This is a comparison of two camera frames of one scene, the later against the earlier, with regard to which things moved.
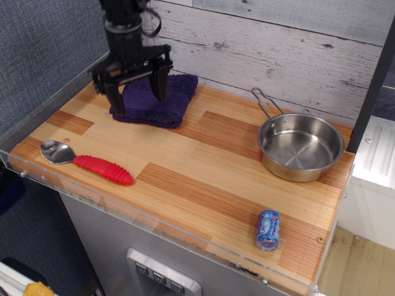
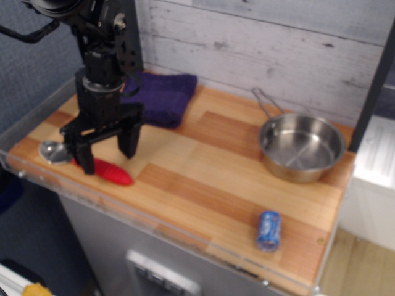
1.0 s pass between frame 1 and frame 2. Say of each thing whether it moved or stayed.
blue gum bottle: stayed
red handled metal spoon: stayed
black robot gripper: moved
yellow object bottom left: stayed
